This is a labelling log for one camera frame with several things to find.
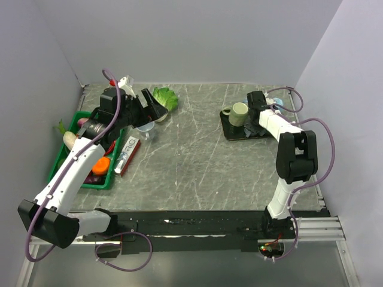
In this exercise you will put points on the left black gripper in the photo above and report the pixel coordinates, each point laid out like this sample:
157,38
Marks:
152,112

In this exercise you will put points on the grey-blue hexagonal mug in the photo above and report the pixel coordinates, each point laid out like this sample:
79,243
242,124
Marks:
276,100

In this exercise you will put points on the grey plastic measuring cup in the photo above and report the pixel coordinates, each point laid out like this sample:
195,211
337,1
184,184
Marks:
147,131

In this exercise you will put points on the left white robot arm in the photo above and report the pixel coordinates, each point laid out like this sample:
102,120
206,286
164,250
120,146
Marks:
48,216

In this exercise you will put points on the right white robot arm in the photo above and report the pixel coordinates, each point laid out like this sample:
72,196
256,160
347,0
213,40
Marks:
296,158

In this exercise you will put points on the green ceramic mug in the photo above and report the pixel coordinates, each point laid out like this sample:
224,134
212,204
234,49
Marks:
237,113

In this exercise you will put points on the green lettuce toy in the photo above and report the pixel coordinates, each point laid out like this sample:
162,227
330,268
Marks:
166,98

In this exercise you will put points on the black gold-rimmed tray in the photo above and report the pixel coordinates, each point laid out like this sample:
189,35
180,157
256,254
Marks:
232,133

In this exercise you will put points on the red toothpaste box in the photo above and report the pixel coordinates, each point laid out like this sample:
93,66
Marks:
126,155

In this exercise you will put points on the red chili toy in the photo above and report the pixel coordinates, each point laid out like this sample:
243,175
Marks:
110,149

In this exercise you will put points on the purple onion toy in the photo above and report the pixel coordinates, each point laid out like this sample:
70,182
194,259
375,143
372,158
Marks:
81,121

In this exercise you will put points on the orange carrot toy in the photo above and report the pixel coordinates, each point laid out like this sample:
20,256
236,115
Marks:
101,167

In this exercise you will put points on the white radish toy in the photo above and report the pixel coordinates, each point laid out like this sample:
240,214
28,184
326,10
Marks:
69,139

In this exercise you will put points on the green bell pepper toy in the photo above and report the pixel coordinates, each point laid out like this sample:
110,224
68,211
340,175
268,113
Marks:
60,163

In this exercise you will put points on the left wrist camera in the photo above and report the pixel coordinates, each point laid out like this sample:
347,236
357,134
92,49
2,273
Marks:
126,83

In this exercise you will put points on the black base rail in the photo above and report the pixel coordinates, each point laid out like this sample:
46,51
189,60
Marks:
199,230

